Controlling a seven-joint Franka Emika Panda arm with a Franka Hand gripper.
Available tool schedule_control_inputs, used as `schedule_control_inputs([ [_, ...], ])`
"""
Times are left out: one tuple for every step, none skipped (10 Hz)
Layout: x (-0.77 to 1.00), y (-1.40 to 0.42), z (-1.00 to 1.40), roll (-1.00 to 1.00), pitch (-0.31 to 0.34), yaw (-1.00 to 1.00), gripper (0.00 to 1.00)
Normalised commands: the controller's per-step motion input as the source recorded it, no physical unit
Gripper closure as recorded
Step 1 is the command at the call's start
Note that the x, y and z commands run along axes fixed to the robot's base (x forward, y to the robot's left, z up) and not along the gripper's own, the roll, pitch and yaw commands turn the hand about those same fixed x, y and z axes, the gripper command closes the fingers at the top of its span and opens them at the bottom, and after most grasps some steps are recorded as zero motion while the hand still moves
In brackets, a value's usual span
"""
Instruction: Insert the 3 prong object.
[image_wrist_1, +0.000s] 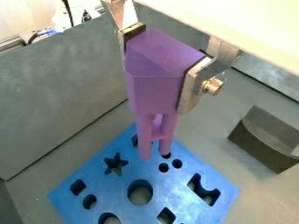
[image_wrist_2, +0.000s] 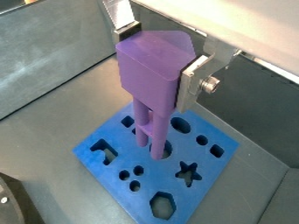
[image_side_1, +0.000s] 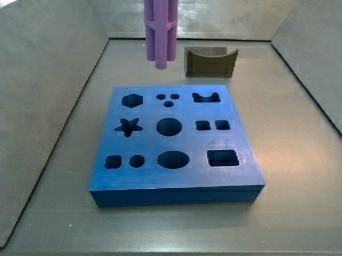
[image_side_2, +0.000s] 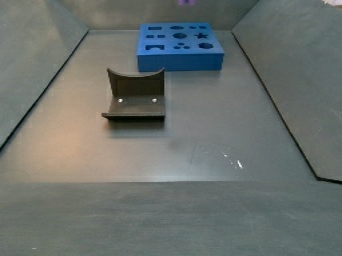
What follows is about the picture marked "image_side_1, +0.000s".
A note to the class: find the purple three prong peg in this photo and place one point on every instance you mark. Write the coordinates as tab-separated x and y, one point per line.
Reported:
161	20

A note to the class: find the dark olive curved block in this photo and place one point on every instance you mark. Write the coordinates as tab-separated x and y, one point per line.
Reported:
211	62

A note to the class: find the blue shape sorter block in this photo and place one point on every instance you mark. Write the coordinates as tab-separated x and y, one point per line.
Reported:
174	148

